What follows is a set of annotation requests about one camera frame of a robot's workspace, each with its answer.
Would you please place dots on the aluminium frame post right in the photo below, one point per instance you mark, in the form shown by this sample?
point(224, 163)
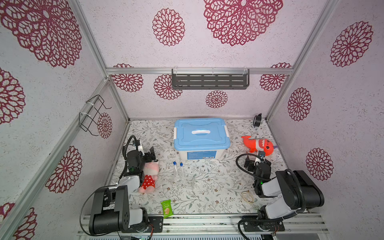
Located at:
point(315, 34)

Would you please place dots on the pink frog plush toy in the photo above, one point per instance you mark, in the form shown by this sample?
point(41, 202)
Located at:
point(151, 172)

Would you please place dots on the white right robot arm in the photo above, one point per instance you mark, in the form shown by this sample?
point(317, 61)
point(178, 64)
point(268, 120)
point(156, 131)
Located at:
point(296, 193)

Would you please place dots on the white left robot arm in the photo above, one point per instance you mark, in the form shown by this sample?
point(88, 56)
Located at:
point(110, 211)

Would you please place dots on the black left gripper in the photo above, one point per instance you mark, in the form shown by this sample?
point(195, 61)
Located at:
point(152, 155)

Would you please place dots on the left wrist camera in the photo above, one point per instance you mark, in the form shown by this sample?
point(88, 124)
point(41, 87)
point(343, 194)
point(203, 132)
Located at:
point(135, 144)

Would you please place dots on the blue plastic bin lid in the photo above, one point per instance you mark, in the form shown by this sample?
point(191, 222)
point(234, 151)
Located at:
point(204, 134)

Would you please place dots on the black wire wall rack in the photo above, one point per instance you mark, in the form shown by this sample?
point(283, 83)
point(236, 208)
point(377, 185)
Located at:
point(88, 120)

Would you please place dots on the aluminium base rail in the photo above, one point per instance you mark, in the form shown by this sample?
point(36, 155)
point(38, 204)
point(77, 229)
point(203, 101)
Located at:
point(307, 226)

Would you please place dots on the green snack packet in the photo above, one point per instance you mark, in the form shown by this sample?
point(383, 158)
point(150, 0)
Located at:
point(167, 208)

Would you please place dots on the grey wall shelf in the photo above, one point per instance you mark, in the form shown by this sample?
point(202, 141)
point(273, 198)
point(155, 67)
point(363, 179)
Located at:
point(210, 81)

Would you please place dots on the white plastic storage bin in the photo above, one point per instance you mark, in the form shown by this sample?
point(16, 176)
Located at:
point(201, 155)

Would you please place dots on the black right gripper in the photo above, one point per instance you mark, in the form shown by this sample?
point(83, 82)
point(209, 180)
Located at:
point(269, 165)

